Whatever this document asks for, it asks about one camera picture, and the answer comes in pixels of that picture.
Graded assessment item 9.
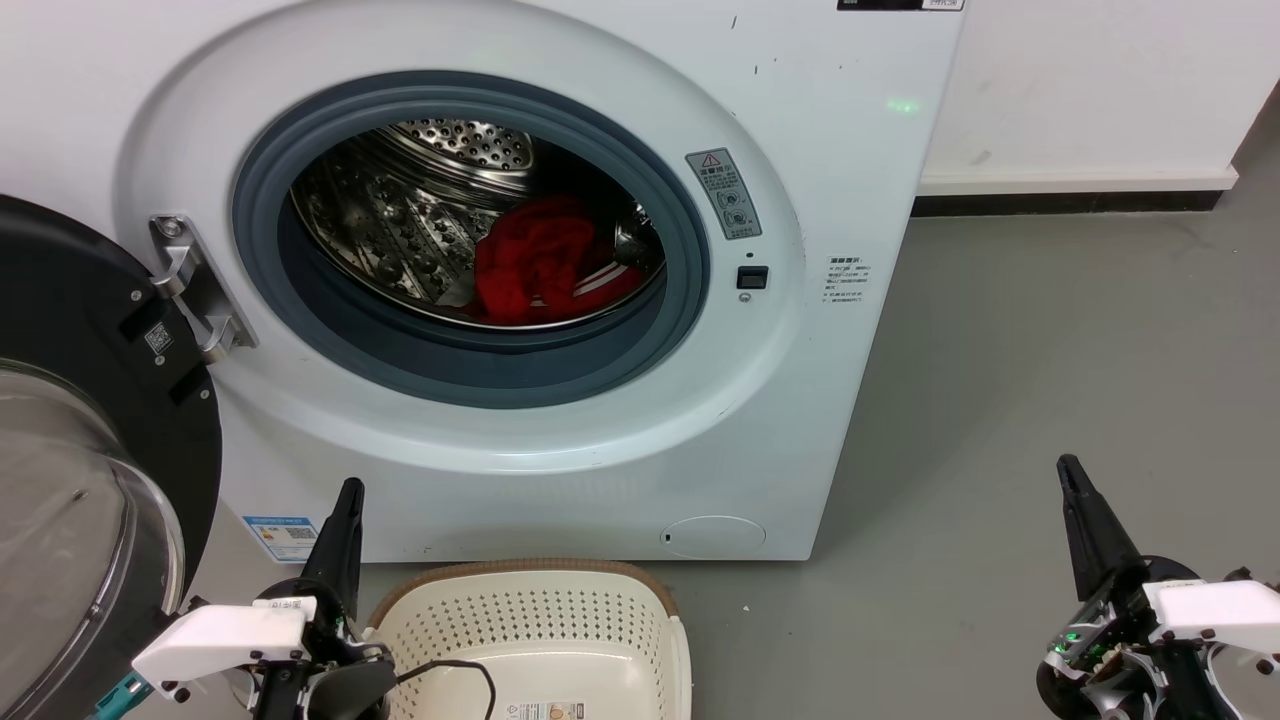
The chrome door hinge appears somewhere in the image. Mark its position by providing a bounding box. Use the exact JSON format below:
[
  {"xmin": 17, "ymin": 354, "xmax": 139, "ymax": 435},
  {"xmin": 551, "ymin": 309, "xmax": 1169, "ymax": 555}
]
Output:
[{"xmin": 149, "ymin": 213, "xmax": 259, "ymax": 365}]

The round drain filter cover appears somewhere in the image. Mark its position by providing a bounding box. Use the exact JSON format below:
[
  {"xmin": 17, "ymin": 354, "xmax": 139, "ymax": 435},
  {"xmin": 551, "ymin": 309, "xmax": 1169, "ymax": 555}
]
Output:
[{"xmin": 660, "ymin": 515, "xmax": 767, "ymax": 559}]

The white wall ledge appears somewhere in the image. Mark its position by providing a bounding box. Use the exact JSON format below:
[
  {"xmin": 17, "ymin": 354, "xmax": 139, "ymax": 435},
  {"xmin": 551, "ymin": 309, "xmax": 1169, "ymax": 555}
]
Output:
[{"xmin": 918, "ymin": 165, "xmax": 1240, "ymax": 197}]

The white front-load washing machine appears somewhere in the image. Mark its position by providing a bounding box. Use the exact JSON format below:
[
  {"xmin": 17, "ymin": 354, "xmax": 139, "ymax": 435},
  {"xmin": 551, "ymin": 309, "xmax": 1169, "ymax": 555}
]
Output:
[{"xmin": 0, "ymin": 0, "xmax": 967, "ymax": 564}]

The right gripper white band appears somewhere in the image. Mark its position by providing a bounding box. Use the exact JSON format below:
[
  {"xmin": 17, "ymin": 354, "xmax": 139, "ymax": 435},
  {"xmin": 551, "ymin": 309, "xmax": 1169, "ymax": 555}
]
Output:
[{"xmin": 1036, "ymin": 454, "xmax": 1280, "ymax": 720}]

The black baseboard strip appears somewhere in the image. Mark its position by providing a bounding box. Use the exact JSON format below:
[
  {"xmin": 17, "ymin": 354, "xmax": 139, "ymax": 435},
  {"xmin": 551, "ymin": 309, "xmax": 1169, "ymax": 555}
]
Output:
[{"xmin": 911, "ymin": 189, "xmax": 1227, "ymax": 218}]

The grey warning sticker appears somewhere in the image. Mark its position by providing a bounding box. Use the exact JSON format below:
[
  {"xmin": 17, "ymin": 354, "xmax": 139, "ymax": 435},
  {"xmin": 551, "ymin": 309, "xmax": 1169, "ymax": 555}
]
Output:
[{"xmin": 686, "ymin": 148, "xmax": 763, "ymax": 241}]

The clear door glass bowl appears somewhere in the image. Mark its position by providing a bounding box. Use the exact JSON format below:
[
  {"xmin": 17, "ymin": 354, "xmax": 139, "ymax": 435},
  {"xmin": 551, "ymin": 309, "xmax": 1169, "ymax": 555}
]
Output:
[{"xmin": 0, "ymin": 360, "xmax": 187, "ymax": 720}]

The small white text sticker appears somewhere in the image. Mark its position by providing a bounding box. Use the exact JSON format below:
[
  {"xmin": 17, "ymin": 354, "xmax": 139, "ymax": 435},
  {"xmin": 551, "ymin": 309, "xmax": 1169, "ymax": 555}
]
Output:
[{"xmin": 823, "ymin": 255, "xmax": 873, "ymax": 307}]

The red and white garment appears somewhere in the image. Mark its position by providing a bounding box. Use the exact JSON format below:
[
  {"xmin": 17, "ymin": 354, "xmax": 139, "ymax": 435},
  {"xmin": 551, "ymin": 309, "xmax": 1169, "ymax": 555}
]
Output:
[{"xmin": 471, "ymin": 196, "xmax": 650, "ymax": 327}]

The stainless steel washing machine drum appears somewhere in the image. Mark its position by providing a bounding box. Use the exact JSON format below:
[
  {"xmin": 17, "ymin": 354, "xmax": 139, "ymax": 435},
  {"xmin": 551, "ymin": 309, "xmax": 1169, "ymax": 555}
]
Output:
[{"xmin": 289, "ymin": 118, "xmax": 669, "ymax": 332}]

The black washing machine door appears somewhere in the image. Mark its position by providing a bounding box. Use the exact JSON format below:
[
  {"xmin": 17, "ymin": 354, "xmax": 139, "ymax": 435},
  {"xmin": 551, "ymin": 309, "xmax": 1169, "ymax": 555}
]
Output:
[{"xmin": 0, "ymin": 193, "xmax": 223, "ymax": 720}]

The cream perforated laundry basket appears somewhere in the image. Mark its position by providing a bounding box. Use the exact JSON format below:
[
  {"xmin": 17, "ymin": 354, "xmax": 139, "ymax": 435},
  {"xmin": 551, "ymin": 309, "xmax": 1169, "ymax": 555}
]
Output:
[{"xmin": 364, "ymin": 558, "xmax": 693, "ymax": 720}]

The thin black cable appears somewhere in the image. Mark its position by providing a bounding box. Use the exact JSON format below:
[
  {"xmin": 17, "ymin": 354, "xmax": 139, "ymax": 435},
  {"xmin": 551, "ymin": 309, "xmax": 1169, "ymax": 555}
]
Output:
[{"xmin": 394, "ymin": 659, "xmax": 498, "ymax": 720}]

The grey rubber door gasket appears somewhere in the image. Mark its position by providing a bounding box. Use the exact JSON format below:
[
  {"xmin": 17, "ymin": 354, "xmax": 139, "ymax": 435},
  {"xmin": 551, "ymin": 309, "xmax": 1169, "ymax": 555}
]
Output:
[{"xmin": 232, "ymin": 70, "xmax": 712, "ymax": 410}]

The blue energy label sticker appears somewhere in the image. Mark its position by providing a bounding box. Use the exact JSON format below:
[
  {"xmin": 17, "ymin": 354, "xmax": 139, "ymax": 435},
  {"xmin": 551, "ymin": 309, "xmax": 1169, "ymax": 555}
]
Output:
[{"xmin": 243, "ymin": 515, "xmax": 320, "ymax": 564}]

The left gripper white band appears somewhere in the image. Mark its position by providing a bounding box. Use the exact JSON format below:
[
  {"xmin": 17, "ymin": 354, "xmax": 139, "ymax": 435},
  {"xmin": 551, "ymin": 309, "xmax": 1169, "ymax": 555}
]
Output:
[{"xmin": 132, "ymin": 477, "xmax": 365, "ymax": 703}]

